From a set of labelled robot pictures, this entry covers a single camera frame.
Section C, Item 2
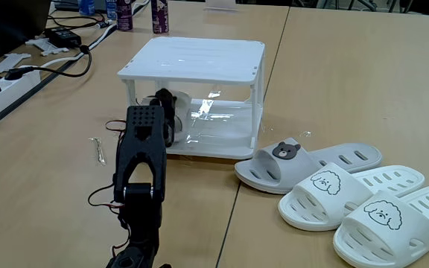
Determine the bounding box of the grey bear slipper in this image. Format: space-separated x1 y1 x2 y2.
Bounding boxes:
234 137 384 195
139 88 193 145

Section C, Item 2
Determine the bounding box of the white dog slipper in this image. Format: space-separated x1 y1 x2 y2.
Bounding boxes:
277 162 426 232
332 185 429 268

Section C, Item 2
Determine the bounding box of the white two-shelf shoe rack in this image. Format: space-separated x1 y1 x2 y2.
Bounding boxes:
117 36 267 161

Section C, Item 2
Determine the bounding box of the white plastic rack piece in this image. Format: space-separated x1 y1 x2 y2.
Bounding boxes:
0 52 32 74
24 36 70 57

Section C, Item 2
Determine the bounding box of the purple drink can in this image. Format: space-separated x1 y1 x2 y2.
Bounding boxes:
150 0 170 35
115 0 134 31

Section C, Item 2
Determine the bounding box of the blue drink can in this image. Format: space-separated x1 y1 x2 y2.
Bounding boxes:
104 0 118 21
77 0 96 16

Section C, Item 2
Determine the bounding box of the white card stand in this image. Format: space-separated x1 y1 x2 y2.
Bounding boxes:
203 0 238 12

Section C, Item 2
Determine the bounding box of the black power adapter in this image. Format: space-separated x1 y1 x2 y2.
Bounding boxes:
44 26 83 48

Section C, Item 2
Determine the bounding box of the white power strip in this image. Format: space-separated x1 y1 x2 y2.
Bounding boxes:
0 66 42 130

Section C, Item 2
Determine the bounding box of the black laptop screen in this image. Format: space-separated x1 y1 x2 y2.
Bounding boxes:
0 0 51 67

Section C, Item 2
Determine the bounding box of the white cable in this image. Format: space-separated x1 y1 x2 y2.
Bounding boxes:
19 0 152 70

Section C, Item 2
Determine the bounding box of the black plug with cable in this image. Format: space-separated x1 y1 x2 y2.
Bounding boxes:
4 44 93 81

